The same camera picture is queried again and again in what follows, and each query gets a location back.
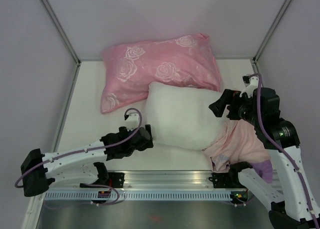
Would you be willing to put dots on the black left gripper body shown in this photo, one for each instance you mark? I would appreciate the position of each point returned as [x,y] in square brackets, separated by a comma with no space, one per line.
[147,145]

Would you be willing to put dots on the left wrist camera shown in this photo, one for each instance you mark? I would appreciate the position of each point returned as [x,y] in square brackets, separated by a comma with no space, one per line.
[132,121]

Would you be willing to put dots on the left aluminium frame post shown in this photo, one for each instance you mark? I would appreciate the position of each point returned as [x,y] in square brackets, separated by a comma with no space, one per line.
[61,32]

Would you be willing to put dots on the aluminium frame post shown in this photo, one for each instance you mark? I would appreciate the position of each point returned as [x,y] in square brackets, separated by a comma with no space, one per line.
[61,32]
[272,29]

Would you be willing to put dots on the right aluminium frame post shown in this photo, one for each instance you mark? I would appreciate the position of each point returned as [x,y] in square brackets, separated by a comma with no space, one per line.
[272,29]

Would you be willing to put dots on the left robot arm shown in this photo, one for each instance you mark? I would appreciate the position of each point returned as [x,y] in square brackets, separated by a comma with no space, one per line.
[82,167]

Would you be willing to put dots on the white pillow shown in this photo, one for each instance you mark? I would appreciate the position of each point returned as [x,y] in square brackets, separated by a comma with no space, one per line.
[181,117]

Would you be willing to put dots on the white slotted cable duct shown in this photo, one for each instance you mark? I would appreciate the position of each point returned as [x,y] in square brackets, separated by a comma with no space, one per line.
[139,195]

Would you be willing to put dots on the pink rose-patterned pillow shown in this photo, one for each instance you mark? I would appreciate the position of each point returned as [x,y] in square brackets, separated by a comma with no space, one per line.
[186,61]

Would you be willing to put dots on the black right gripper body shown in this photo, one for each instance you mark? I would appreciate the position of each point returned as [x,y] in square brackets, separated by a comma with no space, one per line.
[241,108]

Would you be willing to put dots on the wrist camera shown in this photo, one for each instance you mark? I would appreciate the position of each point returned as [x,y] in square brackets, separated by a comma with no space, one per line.
[251,83]
[132,121]

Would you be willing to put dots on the aluminium front rail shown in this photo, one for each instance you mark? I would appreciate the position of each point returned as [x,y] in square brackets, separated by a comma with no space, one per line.
[150,180]

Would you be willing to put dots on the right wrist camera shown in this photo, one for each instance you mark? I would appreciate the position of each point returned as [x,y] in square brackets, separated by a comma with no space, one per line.
[251,83]

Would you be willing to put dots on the purple Elsa pillowcase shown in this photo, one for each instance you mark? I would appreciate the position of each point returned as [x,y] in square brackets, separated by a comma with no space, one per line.
[237,142]

